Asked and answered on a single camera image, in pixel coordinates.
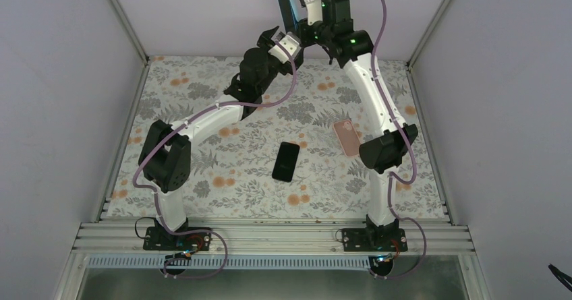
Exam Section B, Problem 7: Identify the black phone light-blue case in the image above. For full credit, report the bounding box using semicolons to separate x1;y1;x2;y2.
277;0;299;33

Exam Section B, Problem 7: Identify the pink phone case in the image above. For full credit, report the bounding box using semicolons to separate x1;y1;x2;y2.
333;120;361;157

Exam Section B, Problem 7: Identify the black smartphone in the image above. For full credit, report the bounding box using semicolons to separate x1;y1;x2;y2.
271;142;300;183

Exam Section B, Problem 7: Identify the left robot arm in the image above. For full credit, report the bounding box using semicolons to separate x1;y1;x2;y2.
132;28;304;249

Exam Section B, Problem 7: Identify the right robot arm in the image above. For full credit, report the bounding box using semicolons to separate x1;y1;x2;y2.
297;0;418;251

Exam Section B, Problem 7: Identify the black object at corner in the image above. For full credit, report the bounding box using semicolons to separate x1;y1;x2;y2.
548;264;572;291

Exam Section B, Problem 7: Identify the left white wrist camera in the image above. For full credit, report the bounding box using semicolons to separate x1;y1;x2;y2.
268;32;302;64

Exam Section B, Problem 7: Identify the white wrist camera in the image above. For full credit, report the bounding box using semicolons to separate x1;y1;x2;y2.
268;32;302;64
301;0;323;26

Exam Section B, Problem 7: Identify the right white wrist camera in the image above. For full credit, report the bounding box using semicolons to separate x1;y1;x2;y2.
301;0;323;26

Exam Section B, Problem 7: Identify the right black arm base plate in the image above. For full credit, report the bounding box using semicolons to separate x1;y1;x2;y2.
341;228;408;252

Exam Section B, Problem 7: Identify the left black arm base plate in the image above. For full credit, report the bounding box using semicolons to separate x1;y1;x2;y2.
142;227;212;251

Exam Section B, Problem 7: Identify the aluminium rail frame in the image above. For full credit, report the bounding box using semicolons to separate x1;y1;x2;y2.
55;217;490;299

